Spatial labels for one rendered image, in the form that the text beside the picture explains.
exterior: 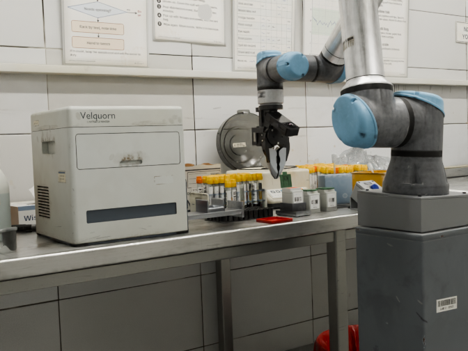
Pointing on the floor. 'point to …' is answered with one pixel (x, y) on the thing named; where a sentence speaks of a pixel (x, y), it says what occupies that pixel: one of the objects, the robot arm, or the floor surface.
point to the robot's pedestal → (412, 289)
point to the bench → (103, 270)
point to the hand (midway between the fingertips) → (277, 174)
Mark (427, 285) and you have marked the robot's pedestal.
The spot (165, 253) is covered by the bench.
